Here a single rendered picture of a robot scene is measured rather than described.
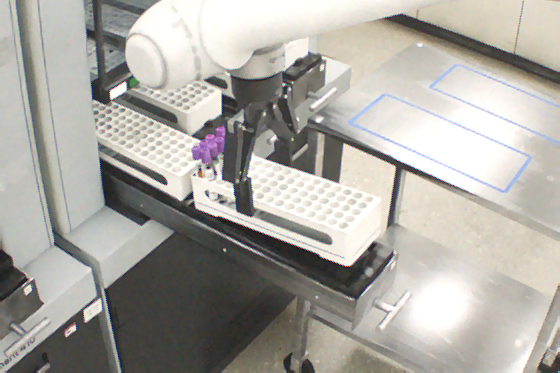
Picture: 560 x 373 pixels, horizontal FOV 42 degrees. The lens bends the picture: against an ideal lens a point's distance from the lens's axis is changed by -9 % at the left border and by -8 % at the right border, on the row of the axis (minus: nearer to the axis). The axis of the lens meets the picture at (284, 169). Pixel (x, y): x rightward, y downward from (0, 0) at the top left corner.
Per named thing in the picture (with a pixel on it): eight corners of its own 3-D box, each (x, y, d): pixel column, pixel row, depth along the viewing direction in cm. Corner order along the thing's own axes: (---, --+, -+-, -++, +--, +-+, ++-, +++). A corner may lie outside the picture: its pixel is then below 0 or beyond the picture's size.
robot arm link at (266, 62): (297, 28, 110) (299, 64, 113) (246, 17, 114) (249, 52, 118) (259, 51, 104) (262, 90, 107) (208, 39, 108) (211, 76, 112)
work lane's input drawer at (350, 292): (53, 171, 148) (47, 134, 143) (100, 139, 157) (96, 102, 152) (375, 345, 116) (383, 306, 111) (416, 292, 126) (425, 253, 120)
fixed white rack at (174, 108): (85, 93, 159) (83, 68, 155) (117, 74, 165) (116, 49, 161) (190, 142, 146) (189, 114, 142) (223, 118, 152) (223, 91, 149)
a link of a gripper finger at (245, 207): (251, 177, 117) (248, 180, 116) (254, 215, 121) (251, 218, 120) (235, 172, 118) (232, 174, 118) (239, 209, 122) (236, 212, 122)
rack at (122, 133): (67, 145, 144) (63, 118, 140) (102, 121, 150) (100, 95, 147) (181, 206, 131) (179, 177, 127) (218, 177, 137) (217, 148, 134)
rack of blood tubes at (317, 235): (193, 207, 129) (188, 175, 125) (229, 177, 136) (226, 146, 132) (349, 267, 114) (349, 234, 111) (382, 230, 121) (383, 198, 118)
